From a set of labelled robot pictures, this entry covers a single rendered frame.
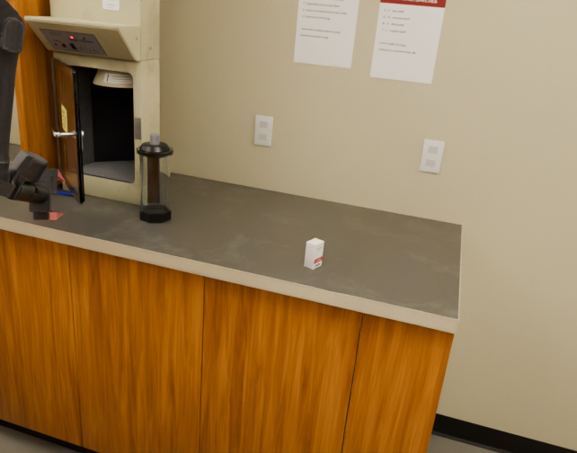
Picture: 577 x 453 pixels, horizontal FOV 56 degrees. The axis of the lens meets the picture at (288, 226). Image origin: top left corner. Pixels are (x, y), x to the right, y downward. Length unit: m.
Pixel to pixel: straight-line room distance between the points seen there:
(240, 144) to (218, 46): 0.37
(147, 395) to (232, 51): 1.24
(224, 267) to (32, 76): 0.92
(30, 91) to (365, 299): 1.25
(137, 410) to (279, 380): 0.54
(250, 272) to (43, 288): 0.74
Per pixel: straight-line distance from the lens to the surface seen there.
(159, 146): 1.69
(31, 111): 1.98
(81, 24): 1.75
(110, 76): 1.88
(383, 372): 1.51
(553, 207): 2.05
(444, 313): 1.39
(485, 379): 2.34
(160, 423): 1.91
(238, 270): 1.45
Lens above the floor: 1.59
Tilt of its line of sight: 22 degrees down
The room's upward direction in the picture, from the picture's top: 5 degrees clockwise
